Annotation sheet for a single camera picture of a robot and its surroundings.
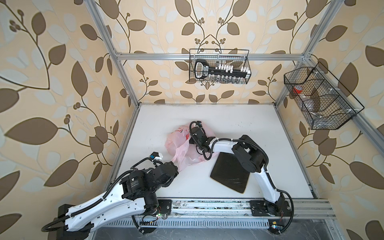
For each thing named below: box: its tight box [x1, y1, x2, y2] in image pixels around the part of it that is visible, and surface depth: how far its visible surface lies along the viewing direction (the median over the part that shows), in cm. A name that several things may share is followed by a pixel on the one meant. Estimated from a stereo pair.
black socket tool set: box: [194, 59, 251, 80], surface depth 85 cm
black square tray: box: [210, 152, 250, 194], surface depth 84 cm
